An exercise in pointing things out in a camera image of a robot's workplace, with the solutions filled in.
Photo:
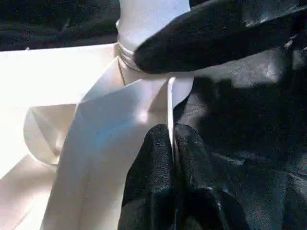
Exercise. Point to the white plastic table leg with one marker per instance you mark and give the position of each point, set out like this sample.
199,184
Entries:
148,19

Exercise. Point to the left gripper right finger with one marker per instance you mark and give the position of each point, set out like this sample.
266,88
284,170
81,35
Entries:
199,182

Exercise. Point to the white plastic table top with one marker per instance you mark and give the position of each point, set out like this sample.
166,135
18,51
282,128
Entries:
48,72

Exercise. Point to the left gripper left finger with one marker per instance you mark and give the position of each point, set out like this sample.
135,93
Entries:
151,172

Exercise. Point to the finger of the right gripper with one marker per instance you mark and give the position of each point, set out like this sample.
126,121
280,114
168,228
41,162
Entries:
204,40

